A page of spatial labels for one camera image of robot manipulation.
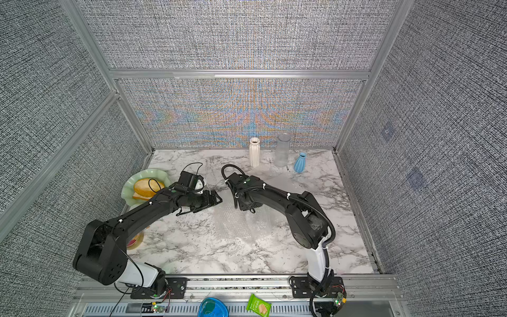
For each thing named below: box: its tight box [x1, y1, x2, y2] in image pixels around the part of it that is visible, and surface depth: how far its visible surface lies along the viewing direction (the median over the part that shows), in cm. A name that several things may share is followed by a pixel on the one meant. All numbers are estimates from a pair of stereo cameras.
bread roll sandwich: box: [132, 178, 166, 201], surface depth 97 cm
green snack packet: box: [245, 293, 272, 317], surface depth 70 cm
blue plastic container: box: [197, 297, 230, 317], surface depth 63 cm
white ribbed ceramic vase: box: [249, 137, 261, 168], surface depth 103 cm
